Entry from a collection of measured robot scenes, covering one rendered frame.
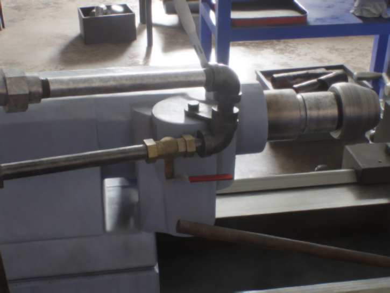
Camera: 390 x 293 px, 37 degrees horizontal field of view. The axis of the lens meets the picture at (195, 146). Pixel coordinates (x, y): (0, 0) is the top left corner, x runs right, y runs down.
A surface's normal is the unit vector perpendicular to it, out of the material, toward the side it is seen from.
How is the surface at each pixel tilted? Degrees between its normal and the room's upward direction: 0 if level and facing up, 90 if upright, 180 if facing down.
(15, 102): 101
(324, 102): 37
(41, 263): 62
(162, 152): 68
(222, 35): 90
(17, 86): 56
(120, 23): 90
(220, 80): 81
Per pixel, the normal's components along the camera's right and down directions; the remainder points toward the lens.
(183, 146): 0.37, 0.07
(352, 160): -0.99, 0.07
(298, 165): 0.00, -0.88
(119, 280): 0.15, 0.48
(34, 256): 0.13, 0.00
